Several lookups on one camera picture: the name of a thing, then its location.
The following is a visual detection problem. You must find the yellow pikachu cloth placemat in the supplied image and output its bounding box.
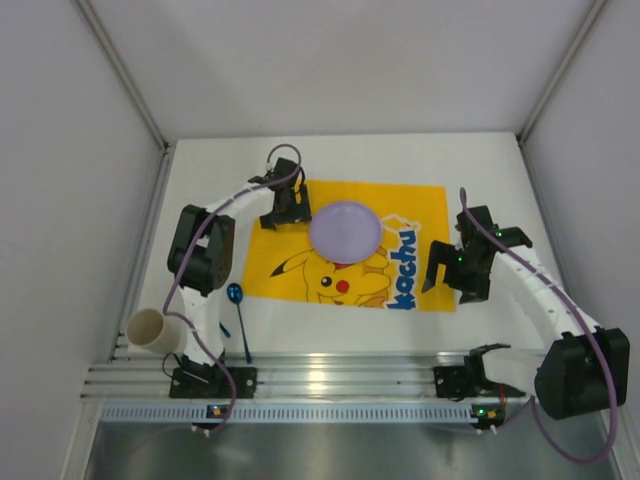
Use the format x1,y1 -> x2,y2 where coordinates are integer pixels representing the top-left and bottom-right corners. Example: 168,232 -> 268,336
241,180 -> 456,312

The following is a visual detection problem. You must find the blue metallic spoon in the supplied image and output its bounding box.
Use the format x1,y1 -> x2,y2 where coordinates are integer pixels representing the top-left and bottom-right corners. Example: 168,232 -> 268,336
226,282 -> 253,365

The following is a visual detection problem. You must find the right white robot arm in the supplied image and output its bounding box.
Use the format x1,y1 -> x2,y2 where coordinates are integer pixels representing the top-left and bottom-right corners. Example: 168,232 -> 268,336
422,206 -> 630,420

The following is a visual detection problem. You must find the beige paper cup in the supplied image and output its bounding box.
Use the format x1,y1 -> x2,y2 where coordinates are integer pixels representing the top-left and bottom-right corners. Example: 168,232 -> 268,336
125,308 -> 186,355

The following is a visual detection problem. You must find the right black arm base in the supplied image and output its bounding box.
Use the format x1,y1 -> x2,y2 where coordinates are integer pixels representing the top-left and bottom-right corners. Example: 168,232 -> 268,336
433,343 -> 525,402

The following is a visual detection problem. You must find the slotted grey cable duct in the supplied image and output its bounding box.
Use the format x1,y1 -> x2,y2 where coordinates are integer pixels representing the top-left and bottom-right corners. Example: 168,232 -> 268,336
100,402 -> 504,428

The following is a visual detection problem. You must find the aluminium mounting rail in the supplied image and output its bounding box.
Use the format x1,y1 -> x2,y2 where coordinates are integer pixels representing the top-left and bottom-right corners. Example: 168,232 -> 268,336
80,348 -> 466,401

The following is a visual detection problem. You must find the blue metallic fork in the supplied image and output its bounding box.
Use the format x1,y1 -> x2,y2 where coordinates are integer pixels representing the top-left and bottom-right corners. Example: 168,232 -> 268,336
219,323 -> 231,338

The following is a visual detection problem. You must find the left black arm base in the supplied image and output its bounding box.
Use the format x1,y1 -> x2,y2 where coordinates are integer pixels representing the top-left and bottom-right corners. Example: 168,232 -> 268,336
169,355 -> 258,400

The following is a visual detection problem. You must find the purple plastic plate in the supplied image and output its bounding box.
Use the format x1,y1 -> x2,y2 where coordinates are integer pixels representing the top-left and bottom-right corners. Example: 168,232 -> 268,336
309,201 -> 383,264

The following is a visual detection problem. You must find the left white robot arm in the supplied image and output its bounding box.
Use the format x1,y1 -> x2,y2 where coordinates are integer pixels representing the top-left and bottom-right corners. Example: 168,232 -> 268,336
162,157 -> 312,398

